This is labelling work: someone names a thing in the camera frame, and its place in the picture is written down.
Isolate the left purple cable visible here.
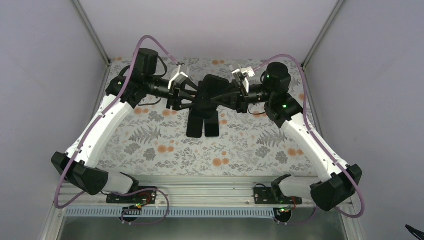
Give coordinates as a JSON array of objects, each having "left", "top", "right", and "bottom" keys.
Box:
[{"left": 53, "top": 35, "right": 181, "bottom": 226}]

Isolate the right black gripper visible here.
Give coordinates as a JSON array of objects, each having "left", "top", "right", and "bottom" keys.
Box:
[{"left": 208, "top": 80, "right": 271, "bottom": 115}]

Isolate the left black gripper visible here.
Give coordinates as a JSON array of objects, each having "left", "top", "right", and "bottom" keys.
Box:
[{"left": 145, "top": 75, "right": 204, "bottom": 111}]

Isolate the grey slotted cable duct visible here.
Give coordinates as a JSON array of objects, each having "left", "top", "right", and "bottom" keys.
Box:
[{"left": 65, "top": 206, "right": 275, "bottom": 219}]

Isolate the aluminium rail frame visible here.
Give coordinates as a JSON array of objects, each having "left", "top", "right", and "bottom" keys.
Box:
[{"left": 52, "top": 174, "right": 353, "bottom": 208}]

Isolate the teal phone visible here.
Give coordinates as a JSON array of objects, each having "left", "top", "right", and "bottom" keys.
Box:
[{"left": 204, "top": 111, "right": 220, "bottom": 138}]

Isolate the black phone case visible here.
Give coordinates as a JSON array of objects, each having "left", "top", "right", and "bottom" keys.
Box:
[{"left": 186, "top": 113, "right": 204, "bottom": 139}]

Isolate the black phone row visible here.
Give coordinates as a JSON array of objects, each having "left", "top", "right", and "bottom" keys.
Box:
[{"left": 190, "top": 74, "right": 230, "bottom": 120}]

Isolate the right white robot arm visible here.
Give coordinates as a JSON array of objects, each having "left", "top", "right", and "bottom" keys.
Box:
[{"left": 210, "top": 62, "right": 363, "bottom": 212}]

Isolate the purple cable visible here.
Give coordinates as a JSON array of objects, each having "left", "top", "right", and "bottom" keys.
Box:
[
  {"left": 253, "top": 54, "right": 366, "bottom": 227},
  {"left": 53, "top": 35, "right": 181, "bottom": 226}
]

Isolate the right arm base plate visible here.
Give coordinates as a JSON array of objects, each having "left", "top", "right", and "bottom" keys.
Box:
[{"left": 253, "top": 184, "right": 303, "bottom": 205}]

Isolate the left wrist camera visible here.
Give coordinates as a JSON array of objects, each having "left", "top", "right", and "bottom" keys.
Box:
[{"left": 167, "top": 64, "right": 190, "bottom": 90}]

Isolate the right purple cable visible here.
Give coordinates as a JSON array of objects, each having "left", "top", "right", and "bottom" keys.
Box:
[{"left": 253, "top": 54, "right": 366, "bottom": 227}]

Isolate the floral table mat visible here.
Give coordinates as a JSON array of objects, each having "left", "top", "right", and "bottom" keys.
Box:
[{"left": 80, "top": 56, "right": 313, "bottom": 177}]

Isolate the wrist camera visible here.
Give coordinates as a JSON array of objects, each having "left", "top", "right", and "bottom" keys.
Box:
[
  {"left": 231, "top": 67, "right": 256, "bottom": 95},
  {"left": 167, "top": 64, "right": 190, "bottom": 90}
]

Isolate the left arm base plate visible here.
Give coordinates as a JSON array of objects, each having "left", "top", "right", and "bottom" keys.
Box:
[{"left": 106, "top": 186, "right": 158, "bottom": 205}]

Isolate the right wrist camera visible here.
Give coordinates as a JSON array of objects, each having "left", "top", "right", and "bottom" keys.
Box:
[{"left": 231, "top": 67, "right": 256, "bottom": 95}]

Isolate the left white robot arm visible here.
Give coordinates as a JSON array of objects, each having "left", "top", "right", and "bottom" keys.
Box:
[{"left": 51, "top": 48, "right": 197, "bottom": 203}]

